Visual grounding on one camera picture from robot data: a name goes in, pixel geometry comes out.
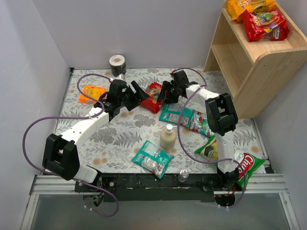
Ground red candy bag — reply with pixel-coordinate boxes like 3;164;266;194
242;10;290;42
141;82;164;114

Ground orange candy bag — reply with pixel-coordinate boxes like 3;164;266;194
226;0;276;22

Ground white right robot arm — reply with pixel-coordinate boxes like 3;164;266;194
158;68;239;188

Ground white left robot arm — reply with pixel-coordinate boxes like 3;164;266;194
42;79;150;184

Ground Fox's candy bag front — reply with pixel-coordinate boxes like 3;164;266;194
187;110;214;138

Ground teal candy bag near edge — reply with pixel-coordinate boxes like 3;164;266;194
131;140;174;179

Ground wooden shelf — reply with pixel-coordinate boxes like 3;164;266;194
204;5;307;119

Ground floral table mat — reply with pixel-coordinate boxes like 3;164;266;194
55;68;267;173

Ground teal Fox's bag back side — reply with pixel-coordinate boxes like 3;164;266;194
159;103;194;127

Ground orange snack box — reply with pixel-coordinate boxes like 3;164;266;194
79;85;106;104

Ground tape roll dark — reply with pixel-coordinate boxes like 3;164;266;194
109;55;126;77

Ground beige pump soap bottle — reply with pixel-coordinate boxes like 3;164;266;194
160;124;177;150

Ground clear small bottle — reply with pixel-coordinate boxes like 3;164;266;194
178;169;189;183

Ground green cassava chips bag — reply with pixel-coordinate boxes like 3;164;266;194
194;136;265;189

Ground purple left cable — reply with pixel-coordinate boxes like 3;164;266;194
23;73;119;218

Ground purple cable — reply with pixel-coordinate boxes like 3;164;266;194
171;67;247;208
23;73;119;218

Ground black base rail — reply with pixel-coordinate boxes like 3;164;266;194
74;173;241;206

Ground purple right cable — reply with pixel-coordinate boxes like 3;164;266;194
171;67;247;208

